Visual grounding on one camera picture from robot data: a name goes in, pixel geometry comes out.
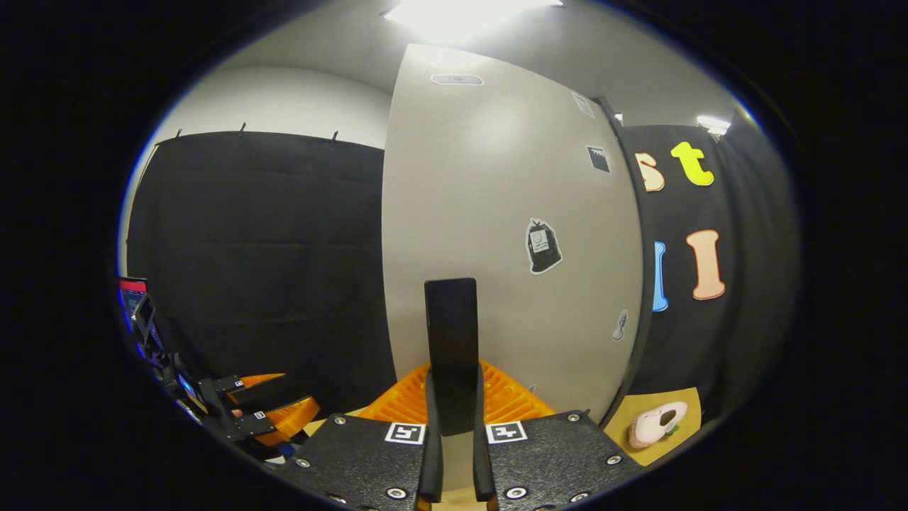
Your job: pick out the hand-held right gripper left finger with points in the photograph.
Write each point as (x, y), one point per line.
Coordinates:
(433, 461)

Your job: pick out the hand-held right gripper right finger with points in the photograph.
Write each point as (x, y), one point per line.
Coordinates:
(482, 461)

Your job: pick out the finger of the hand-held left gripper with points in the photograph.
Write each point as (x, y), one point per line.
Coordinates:
(284, 419)
(262, 390)

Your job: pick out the grey cabinet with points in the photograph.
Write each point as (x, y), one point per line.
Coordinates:
(647, 341)

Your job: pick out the white cabinet door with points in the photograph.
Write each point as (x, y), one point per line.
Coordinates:
(482, 199)

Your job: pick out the small lit screen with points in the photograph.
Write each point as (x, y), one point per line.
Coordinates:
(132, 287)

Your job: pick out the black backdrop cloth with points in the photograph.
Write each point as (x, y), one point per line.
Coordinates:
(269, 248)

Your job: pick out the pink plush slipper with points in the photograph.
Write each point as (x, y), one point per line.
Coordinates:
(652, 426)

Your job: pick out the ceiling light panel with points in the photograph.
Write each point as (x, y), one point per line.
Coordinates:
(461, 14)
(713, 124)

